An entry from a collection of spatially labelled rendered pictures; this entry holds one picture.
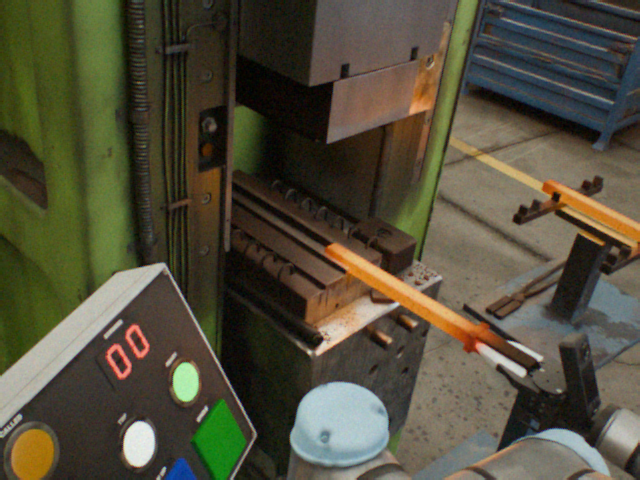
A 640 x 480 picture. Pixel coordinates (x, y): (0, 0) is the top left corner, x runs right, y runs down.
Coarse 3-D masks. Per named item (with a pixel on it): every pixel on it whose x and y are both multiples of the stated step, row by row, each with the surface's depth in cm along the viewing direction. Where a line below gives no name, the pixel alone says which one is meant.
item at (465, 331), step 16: (336, 256) 122; (352, 256) 122; (352, 272) 121; (368, 272) 118; (384, 272) 119; (384, 288) 116; (400, 288) 115; (416, 304) 112; (432, 304) 112; (432, 320) 111; (448, 320) 109; (464, 320) 109; (464, 336) 107; (480, 336) 106; (496, 336) 106; (512, 352) 103; (528, 368) 101
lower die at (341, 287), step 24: (264, 192) 142; (240, 216) 133; (264, 216) 132; (312, 216) 136; (240, 240) 128; (264, 240) 127; (288, 240) 128; (336, 240) 129; (240, 264) 125; (264, 264) 122; (312, 264) 122; (336, 264) 121; (264, 288) 122; (288, 288) 117; (312, 288) 117; (336, 288) 120; (360, 288) 127; (312, 312) 118
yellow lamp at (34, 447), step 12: (24, 432) 61; (36, 432) 62; (24, 444) 61; (36, 444) 62; (48, 444) 63; (12, 456) 60; (24, 456) 61; (36, 456) 62; (48, 456) 63; (24, 468) 60; (36, 468) 61; (48, 468) 63
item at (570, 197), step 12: (552, 180) 156; (552, 192) 154; (564, 192) 152; (576, 192) 152; (576, 204) 150; (588, 204) 148; (600, 204) 148; (600, 216) 146; (612, 216) 144; (624, 216) 145; (624, 228) 143; (636, 228) 141; (636, 240) 141
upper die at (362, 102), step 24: (240, 72) 107; (264, 72) 103; (384, 72) 101; (408, 72) 106; (240, 96) 109; (264, 96) 105; (288, 96) 101; (312, 96) 98; (336, 96) 96; (360, 96) 100; (384, 96) 104; (408, 96) 109; (288, 120) 103; (312, 120) 99; (336, 120) 98; (360, 120) 102; (384, 120) 107
